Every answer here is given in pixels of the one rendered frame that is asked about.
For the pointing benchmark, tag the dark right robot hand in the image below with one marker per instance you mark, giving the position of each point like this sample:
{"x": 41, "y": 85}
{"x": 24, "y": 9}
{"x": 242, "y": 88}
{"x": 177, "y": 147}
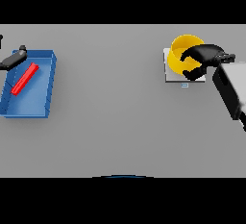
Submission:
{"x": 205, "y": 55}

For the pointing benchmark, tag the blue tray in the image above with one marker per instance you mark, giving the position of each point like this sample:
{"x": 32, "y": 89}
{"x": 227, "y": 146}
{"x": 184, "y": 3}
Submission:
{"x": 30, "y": 88}

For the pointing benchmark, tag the yellow bowl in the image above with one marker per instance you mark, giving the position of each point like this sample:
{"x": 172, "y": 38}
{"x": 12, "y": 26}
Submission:
{"x": 179, "y": 56}

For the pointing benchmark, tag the red beaker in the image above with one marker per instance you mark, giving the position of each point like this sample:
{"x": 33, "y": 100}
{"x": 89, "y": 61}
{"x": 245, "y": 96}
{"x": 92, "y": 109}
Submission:
{"x": 25, "y": 79}

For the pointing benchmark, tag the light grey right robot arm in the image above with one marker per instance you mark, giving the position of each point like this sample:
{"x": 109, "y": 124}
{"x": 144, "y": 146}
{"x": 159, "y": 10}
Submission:
{"x": 232, "y": 88}

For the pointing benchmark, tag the dark left robot hand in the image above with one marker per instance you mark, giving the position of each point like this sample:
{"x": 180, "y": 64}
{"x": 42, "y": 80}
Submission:
{"x": 13, "y": 59}

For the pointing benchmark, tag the pale square measuring scale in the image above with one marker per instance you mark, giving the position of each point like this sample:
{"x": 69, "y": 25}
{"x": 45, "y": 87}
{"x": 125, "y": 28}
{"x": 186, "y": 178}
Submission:
{"x": 174, "y": 78}

